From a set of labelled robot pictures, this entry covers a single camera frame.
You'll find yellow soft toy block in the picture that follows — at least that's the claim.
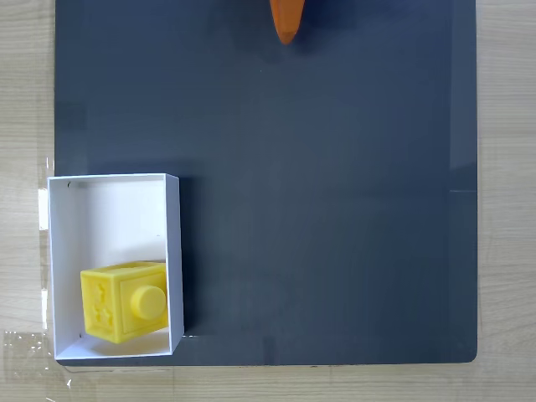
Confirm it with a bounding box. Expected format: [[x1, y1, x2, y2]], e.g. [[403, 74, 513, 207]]
[[80, 259, 169, 345]]

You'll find white open cardboard box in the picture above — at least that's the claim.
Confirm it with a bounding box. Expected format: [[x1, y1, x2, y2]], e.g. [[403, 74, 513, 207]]
[[46, 172, 186, 361]]

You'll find dark grey mat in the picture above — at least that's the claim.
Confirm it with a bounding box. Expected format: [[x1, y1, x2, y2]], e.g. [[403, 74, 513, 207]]
[[54, 0, 479, 368]]

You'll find clear tape sheet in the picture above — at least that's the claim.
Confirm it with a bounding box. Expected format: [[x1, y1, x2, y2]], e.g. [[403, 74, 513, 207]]
[[3, 329, 54, 378]]

